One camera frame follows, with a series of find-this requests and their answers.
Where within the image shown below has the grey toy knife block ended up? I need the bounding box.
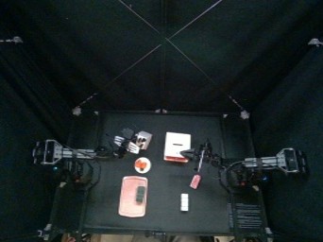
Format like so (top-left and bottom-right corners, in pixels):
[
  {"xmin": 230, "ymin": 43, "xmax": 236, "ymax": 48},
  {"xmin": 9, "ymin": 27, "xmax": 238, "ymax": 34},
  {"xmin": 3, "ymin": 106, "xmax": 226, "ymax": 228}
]
[{"xmin": 135, "ymin": 130, "xmax": 154, "ymax": 151}]

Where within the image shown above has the white box with red base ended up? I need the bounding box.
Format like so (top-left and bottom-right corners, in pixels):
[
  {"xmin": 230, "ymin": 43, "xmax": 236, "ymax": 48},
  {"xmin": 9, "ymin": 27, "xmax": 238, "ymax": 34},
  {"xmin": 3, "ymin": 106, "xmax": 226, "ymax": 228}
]
[{"xmin": 163, "ymin": 131, "xmax": 194, "ymax": 164}]

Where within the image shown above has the orange toy food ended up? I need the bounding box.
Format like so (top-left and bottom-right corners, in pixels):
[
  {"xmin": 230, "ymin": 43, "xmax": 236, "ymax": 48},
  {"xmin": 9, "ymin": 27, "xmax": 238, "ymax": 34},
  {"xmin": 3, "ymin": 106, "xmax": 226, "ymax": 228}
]
[{"xmin": 135, "ymin": 159, "xmax": 150, "ymax": 171}]

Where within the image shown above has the small white plate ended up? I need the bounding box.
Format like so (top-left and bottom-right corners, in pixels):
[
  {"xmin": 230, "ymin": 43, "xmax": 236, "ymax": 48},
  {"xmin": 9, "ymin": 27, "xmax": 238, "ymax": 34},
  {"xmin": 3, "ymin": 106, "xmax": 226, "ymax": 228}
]
[{"xmin": 133, "ymin": 156, "xmax": 152, "ymax": 175}]

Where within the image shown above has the white segmented block strip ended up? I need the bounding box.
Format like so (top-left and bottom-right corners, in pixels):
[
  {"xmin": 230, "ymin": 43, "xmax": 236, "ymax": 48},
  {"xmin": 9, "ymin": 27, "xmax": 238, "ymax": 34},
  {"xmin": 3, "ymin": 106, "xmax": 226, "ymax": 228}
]
[{"xmin": 179, "ymin": 193, "xmax": 191, "ymax": 213}]

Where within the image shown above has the pink tray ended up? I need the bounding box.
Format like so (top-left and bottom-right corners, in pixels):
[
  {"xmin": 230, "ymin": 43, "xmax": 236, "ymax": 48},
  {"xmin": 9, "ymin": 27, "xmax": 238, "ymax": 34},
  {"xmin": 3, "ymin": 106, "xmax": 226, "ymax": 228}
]
[{"xmin": 116, "ymin": 175, "xmax": 150, "ymax": 218}]

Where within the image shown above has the black rectangular toy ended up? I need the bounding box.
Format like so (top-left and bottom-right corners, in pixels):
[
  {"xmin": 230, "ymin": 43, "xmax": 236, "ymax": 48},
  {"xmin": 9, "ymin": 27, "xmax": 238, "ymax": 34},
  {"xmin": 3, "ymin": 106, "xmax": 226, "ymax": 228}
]
[{"xmin": 133, "ymin": 185, "xmax": 148, "ymax": 204}]

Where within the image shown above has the black sheet with white text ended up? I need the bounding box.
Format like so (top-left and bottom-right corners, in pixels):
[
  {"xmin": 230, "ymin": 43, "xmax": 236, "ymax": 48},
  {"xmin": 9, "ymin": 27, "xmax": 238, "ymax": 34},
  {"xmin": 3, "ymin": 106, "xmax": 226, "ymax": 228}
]
[{"xmin": 232, "ymin": 202, "xmax": 266, "ymax": 234}]

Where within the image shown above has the black table edge clamp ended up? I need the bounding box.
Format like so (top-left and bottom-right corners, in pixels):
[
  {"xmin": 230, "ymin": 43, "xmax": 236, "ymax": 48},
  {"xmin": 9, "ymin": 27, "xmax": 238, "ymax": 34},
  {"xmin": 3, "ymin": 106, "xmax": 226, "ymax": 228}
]
[{"xmin": 144, "ymin": 230, "xmax": 168, "ymax": 239}]

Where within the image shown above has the grey table corner clamp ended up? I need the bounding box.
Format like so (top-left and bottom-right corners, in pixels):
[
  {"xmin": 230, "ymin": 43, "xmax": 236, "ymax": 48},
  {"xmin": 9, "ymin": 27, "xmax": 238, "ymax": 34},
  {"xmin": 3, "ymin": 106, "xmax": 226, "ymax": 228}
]
[{"xmin": 35, "ymin": 222, "xmax": 55, "ymax": 241}]

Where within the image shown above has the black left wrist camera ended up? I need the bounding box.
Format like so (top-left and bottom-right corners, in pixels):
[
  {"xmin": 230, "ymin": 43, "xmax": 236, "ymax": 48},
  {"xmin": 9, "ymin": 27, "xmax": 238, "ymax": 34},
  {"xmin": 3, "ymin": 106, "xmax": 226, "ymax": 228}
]
[{"xmin": 121, "ymin": 127, "xmax": 135, "ymax": 139}]

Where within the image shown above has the thin white cord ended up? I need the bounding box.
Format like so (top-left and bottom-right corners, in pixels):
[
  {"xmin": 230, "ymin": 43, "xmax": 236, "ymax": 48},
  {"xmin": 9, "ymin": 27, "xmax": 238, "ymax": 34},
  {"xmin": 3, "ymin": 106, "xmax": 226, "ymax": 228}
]
[
  {"xmin": 116, "ymin": 0, "xmax": 247, "ymax": 115},
  {"xmin": 77, "ymin": 0, "xmax": 223, "ymax": 111}
]

